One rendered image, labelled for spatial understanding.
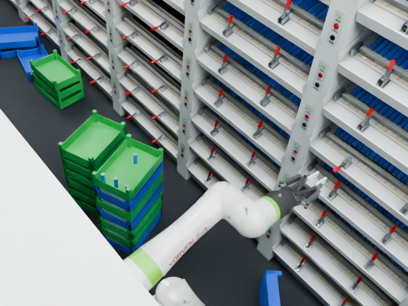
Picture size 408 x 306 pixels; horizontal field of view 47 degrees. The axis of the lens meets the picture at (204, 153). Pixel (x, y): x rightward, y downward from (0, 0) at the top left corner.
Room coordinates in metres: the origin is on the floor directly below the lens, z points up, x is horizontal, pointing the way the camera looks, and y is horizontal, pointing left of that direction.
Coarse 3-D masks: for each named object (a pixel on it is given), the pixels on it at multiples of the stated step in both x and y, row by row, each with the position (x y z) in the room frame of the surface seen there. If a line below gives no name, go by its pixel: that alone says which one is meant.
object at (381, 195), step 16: (320, 128) 1.36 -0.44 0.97; (336, 128) 1.39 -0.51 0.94; (320, 144) 1.33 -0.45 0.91; (336, 144) 1.32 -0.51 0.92; (336, 160) 1.25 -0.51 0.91; (352, 176) 1.19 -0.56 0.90; (368, 176) 1.18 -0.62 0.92; (368, 192) 1.13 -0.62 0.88; (384, 192) 1.12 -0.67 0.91; (384, 208) 1.08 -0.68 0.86; (400, 208) 1.05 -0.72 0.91
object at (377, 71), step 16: (368, 32) 1.42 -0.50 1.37; (352, 48) 1.37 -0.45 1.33; (368, 48) 1.35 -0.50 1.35; (384, 48) 1.35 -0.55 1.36; (400, 48) 1.36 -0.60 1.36; (352, 64) 1.32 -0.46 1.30; (368, 64) 1.31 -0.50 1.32; (384, 64) 1.29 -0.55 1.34; (400, 64) 1.30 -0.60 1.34; (352, 80) 1.29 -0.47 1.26; (368, 80) 1.25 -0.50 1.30; (384, 80) 1.22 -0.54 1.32; (400, 80) 1.24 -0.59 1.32; (384, 96) 1.20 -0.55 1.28; (400, 96) 1.18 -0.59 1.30
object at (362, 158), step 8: (328, 136) 1.34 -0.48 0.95; (344, 144) 1.30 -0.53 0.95; (352, 152) 1.27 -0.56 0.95; (360, 160) 1.24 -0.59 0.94; (368, 160) 1.23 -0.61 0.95; (368, 168) 1.21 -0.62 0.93; (376, 168) 1.20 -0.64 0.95; (384, 176) 1.17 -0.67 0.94; (392, 176) 1.16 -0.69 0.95; (392, 184) 1.14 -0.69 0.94; (400, 184) 1.13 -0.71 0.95; (400, 192) 1.11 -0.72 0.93
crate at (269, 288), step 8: (272, 272) 1.15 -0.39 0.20; (280, 272) 1.15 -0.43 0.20; (264, 280) 1.12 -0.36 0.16; (272, 280) 1.10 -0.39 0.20; (264, 288) 1.09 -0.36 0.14; (272, 288) 1.06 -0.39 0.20; (264, 296) 1.06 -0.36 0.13; (272, 296) 1.02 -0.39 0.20; (264, 304) 1.03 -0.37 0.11; (272, 304) 0.99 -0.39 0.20
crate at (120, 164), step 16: (128, 144) 1.59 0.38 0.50; (144, 144) 1.57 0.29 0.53; (112, 160) 1.48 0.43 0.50; (128, 160) 1.50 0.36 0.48; (144, 160) 1.51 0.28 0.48; (160, 160) 1.51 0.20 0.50; (96, 176) 1.33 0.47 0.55; (112, 176) 1.39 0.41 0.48; (128, 176) 1.40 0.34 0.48; (144, 176) 1.38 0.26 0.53; (112, 192) 1.29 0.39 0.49; (128, 192) 1.26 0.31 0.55
